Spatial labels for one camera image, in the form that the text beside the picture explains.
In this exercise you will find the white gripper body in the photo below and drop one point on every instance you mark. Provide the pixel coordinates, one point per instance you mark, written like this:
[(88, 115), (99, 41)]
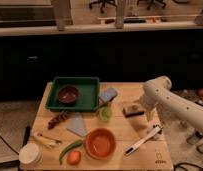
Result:
[(147, 102)]

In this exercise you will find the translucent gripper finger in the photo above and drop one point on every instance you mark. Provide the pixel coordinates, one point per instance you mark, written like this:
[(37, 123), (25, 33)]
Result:
[(150, 115)]

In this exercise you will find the orange red bowl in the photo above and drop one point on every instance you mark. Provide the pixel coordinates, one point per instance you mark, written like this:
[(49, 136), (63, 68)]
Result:
[(100, 144)]

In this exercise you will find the brown toy sausage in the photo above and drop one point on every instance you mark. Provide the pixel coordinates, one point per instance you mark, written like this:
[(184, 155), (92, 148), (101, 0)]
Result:
[(58, 119)]

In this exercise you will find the wooden whiteboard eraser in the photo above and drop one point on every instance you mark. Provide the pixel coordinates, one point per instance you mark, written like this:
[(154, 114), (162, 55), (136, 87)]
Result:
[(133, 110)]

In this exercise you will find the dark red small bowl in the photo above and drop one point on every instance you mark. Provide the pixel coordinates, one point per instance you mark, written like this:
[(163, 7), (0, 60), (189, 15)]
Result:
[(68, 95)]

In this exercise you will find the green toy pepper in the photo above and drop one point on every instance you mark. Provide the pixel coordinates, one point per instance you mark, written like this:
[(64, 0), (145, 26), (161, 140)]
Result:
[(71, 146)]

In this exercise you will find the blue grey sponge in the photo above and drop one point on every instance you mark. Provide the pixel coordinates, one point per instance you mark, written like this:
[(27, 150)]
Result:
[(108, 95)]

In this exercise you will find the orange toy fruit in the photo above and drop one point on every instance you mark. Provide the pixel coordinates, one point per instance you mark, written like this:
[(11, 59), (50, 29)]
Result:
[(74, 157)]

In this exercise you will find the grey triangular cloth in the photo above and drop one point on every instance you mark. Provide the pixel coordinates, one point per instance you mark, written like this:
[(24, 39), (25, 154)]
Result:
[(77, 125)]

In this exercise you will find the black office chair base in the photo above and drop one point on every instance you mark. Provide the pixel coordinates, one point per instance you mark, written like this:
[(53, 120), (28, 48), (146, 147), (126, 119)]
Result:
[(103, 3)]

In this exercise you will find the green plastic tray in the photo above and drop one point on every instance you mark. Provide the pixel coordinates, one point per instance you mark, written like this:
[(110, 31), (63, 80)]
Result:
[(88, 89)]

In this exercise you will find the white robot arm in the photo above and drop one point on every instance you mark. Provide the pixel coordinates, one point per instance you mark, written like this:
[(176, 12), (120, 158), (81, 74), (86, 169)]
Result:
[(157, 91)]

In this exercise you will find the green small cup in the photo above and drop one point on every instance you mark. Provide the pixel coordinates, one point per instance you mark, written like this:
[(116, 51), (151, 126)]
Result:
[(105, 113)]

